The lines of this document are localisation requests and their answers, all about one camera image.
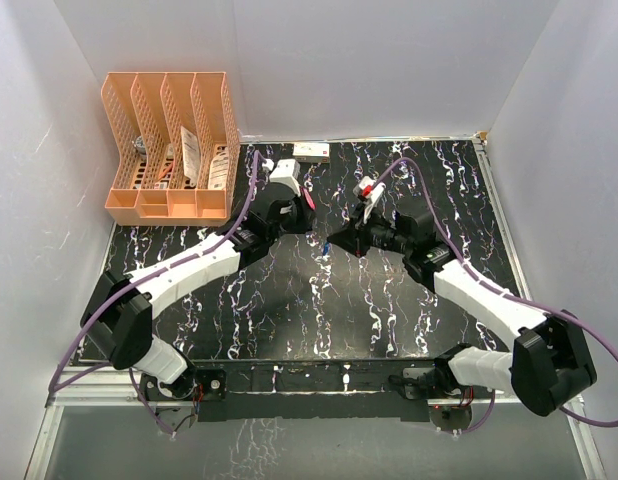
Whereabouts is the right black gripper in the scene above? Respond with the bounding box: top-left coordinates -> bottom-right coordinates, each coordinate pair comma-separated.
327,203 -> 412,259

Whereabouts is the red strap keychain with ring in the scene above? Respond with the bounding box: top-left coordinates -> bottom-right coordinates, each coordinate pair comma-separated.
301,187 -> 315,210

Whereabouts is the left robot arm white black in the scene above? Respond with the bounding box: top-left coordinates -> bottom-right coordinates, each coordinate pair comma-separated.
81,183 -> 315,399

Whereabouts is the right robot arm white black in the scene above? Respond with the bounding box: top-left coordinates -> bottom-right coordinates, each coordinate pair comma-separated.
328,205 -> 597,416

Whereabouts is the small white red box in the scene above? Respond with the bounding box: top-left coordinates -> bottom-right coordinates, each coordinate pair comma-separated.
293,142 -> 330,163

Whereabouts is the white labelled packet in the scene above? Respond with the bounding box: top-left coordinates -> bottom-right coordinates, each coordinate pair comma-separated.
207,150 -> 230,190

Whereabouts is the orange plastic file organizer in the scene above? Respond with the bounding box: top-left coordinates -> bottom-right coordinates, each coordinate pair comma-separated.
101,72 -> 240,226

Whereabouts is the white paper packet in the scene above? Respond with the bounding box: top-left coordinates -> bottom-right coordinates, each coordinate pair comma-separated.
180,126 -> 201,187

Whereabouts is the round metal object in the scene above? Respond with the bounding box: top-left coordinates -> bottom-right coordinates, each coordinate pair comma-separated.
133,136 -> 146,154

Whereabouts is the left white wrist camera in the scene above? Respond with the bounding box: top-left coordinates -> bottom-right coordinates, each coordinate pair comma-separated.
269,158 -> 301,196

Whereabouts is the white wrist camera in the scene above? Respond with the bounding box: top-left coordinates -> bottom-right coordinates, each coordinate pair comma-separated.
353,176 -> 386,224
269,158 -> 301,196

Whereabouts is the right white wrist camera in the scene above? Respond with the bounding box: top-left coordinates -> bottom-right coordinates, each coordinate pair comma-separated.
353,176 -> 386,224

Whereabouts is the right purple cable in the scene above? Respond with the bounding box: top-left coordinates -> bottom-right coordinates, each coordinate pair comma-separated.
373,157 -> 618,429

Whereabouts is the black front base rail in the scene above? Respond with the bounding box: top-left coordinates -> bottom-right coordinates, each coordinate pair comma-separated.
195,359 -> 433,423

